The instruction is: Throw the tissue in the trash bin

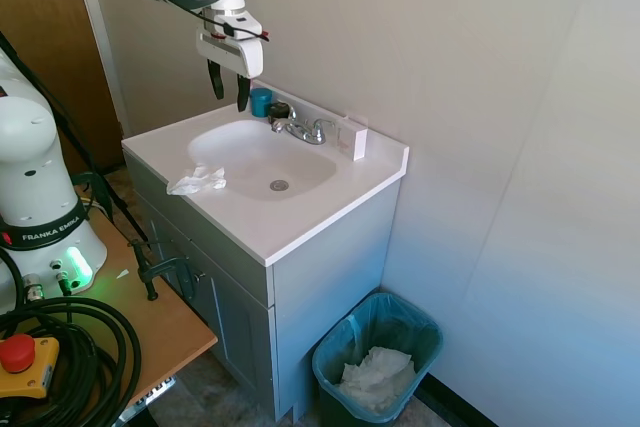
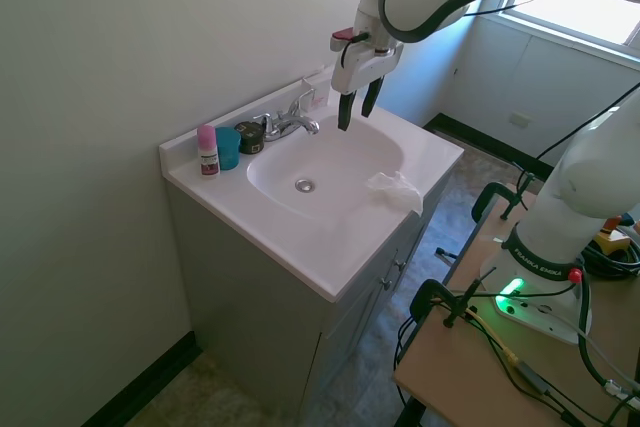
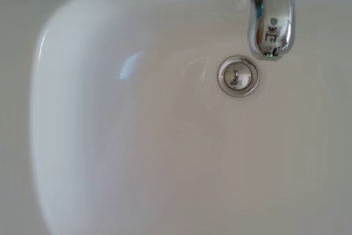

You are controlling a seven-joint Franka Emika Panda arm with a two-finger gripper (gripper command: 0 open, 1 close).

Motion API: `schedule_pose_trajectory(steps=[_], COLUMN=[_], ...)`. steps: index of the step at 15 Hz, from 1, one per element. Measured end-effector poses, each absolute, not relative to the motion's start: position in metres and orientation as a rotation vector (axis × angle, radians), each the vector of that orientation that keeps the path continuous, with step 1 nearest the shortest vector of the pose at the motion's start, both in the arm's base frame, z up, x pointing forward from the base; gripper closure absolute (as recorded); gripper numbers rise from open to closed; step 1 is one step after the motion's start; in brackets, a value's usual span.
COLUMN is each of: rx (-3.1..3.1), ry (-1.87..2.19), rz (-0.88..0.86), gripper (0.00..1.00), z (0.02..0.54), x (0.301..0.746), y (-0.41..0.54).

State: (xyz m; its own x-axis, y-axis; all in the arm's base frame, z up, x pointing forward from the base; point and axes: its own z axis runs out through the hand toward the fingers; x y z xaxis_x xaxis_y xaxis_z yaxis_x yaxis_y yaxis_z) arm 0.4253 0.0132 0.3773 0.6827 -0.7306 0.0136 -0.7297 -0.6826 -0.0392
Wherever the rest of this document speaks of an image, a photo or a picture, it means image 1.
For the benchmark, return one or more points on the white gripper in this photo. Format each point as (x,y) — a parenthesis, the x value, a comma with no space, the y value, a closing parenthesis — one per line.
(235,56)

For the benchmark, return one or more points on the white tissue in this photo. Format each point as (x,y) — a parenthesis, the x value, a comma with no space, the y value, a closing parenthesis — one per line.
(197,181)

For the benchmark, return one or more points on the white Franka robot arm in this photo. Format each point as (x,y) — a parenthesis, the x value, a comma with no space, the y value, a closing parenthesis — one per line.
(30,147)

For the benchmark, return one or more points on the teal trash bin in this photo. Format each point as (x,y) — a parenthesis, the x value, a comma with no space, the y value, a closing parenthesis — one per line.
(330,372)

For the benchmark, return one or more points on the teal round jar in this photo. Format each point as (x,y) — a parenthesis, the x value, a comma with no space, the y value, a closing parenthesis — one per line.
(260,103)

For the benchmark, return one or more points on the small black round container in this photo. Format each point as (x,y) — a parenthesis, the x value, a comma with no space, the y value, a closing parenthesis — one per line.
(278,111)

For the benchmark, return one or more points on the chrome faucet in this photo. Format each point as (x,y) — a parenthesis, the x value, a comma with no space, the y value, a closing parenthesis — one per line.
(307,132)

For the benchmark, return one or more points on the metal sink drain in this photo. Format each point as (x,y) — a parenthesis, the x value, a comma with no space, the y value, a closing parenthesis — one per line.
(279,185)

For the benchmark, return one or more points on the white rectangular box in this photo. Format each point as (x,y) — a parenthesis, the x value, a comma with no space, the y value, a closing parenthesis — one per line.
(359,144)

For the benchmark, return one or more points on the white sink countertop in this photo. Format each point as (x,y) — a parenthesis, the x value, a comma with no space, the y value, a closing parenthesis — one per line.
(280,227)

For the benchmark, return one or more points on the brown wooden door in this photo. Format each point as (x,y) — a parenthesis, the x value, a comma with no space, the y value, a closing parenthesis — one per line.
(45,22)

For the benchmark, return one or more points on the black table clamp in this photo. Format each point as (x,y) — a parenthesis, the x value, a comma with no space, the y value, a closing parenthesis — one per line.
(149,274)

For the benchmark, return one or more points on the small white paper scrap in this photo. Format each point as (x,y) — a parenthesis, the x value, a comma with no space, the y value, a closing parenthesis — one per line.
(122,274)

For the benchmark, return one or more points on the grey vanity cabinet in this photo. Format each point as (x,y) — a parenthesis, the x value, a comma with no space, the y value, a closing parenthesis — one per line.
(325,307)

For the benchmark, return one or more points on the desk height control panel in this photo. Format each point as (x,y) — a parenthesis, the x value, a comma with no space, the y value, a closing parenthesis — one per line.
(157,389)

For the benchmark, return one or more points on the white paper waste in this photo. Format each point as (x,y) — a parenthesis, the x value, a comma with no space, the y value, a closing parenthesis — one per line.
(377,377)

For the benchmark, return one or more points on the yellow emergency stop box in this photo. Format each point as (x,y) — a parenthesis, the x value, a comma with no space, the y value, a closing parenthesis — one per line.
(30,367)

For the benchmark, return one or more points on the black baseboard strip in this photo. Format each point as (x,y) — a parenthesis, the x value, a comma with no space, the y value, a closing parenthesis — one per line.
(450,397)

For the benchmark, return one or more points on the wrist camera with red part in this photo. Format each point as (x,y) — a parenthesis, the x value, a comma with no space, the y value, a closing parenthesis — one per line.
(240,26)

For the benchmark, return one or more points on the white door frame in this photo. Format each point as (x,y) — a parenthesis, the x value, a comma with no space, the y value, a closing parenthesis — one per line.
(102,42)

